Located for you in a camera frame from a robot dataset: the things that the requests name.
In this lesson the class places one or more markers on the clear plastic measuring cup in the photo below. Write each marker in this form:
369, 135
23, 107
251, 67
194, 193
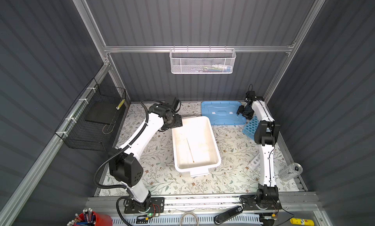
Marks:
290, 172

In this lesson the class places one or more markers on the red pen cup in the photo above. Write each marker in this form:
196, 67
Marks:
91, 219

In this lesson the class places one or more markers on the black handheld device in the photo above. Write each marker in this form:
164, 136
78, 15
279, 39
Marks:
227, 215

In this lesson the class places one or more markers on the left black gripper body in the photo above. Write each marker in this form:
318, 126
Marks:
175, 121

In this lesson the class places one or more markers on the white wire wall basket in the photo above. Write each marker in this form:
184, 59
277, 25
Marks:
202, 60

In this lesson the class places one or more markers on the white plastic storage bin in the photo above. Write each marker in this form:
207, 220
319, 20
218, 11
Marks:
203, 144

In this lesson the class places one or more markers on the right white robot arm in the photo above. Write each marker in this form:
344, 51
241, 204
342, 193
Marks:
265, 137

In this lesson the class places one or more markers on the yellow brush in basket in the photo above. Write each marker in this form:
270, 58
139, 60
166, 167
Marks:
121, 104

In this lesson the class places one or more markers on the blue plastic bin lid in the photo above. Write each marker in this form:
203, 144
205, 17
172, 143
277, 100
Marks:
222, 112

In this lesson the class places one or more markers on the black wire wall basket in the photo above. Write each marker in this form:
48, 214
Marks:
95, 122

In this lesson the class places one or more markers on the yellow bottle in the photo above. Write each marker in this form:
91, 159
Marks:
302, 222

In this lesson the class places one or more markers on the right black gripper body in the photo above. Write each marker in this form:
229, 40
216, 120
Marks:
245, 112

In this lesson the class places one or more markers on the white small tube rack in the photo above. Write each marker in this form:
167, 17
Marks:
255, 162

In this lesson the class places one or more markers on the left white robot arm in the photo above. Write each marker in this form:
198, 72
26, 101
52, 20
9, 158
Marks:
124, 163

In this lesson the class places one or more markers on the blue test tube rack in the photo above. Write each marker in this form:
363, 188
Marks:
251, 127

